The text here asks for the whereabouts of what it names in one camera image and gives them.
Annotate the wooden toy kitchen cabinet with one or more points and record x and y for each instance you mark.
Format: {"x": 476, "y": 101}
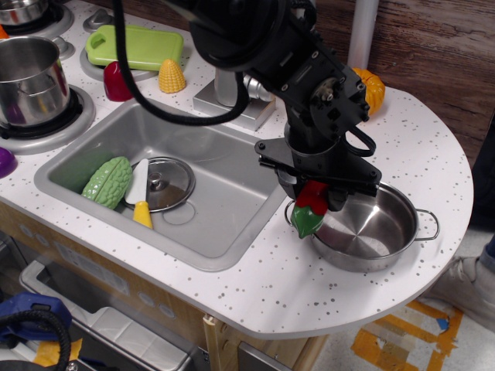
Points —
{"x": 51, "y": 260}

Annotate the silver stove knob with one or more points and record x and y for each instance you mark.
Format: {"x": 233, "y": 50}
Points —
{"x": 66, "y": 49}

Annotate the green plastic cutting board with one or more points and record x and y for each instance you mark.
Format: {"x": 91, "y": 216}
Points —
{"x": 146, "y": 48}

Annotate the small steel pot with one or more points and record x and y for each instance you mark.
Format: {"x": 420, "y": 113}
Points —
{"x": 18, "y": 12}

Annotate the yellow toy corn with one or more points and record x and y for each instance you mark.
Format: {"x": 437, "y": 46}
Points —
{"x": 171, "y": 79}

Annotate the orange toy pumpkin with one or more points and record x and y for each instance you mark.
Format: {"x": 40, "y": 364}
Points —
{"x": 375, "y": 89}

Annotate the white vertical post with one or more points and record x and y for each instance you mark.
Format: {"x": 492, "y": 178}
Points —
{"x": 362, "y": 33}

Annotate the steel two-handled pan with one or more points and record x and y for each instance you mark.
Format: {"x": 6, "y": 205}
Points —
{"x": 371, "y": 233}

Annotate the toy knife yellow handle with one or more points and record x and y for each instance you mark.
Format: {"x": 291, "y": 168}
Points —
{"x": 136, "y": 194}

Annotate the tall steel pot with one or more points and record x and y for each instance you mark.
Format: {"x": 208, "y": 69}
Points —
{"x": 34, "y": 88}

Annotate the blue clamp tool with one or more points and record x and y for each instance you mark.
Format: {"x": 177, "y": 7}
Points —
{"x": 32, "y": 316}

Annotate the silver toy sink basin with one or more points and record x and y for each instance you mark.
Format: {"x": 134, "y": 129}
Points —
{"x": 208, "y": 195}

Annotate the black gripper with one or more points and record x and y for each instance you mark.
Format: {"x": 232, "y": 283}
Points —
{"x": 341, "y": 166}

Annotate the silver toy stove burner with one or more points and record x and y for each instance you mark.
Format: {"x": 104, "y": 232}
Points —
{"x": 62, "y": 130}

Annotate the glass pot lid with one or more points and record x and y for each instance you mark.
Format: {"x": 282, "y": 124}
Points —
{"x": 170, "y": 183}

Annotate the dark red toy vegetable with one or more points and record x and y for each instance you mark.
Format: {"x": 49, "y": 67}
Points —
{"x": 114, "y": 83}

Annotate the green toy bitter gourd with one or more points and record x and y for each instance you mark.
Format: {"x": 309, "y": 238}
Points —
{"x": 109, "y": 183}

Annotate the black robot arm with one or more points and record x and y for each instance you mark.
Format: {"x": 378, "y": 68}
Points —
{"x": 324, "y": 98}

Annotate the silver toy faucet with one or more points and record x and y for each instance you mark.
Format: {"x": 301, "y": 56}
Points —
{"x": 220, "y": 96}

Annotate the yellow tape piece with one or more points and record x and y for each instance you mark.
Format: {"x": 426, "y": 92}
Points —
{"x": 48, "y": 352}

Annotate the purple toy vegetable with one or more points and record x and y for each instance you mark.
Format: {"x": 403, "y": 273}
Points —
{"x": 8, "y": 162}

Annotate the grey shoe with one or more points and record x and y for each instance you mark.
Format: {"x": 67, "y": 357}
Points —
{"x": 468, "y": 284}

